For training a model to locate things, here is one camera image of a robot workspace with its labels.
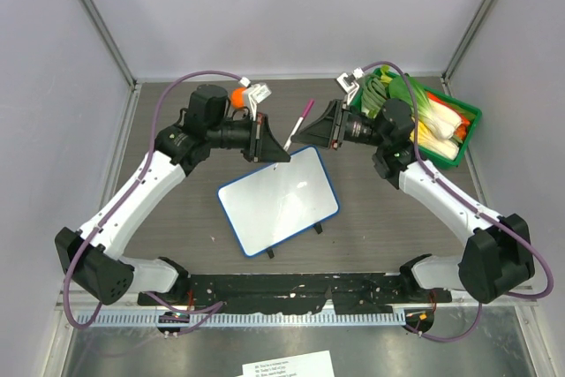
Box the orange tangerine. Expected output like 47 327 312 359
230 87 246 109

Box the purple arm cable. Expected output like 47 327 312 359
360 60 555 345
63 70 244 329

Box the white printed paper sheet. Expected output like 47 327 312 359
242 351 335 377

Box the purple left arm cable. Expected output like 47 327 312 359
63 70 244 329

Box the green plastic basket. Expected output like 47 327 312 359
350 65 482 169

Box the green long beans bundle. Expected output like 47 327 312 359
361 73 392 118

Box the white magenta marker pen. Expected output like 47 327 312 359
283 99 315 151

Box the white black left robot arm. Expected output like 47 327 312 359
55 83 290 305

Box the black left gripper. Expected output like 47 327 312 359
207 111 290 163

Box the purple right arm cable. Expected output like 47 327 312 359
360 60 555 345

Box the blue framed whiteboard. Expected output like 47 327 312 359
217 146 341 258

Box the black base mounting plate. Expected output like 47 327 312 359
137 271 451 314

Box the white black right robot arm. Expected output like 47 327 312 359
292 99 535 304

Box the slotted cable duct rail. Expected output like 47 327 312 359
92 308 405 328

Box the red orange pepper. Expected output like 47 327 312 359
426 92 476 143

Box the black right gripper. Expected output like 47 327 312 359
292 99 388 150

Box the green bok choy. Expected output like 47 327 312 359
388 76 454 139

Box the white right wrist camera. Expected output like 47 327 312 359
335 67 365 108

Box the yellow white napa cabbage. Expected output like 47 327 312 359
410 122 459 161

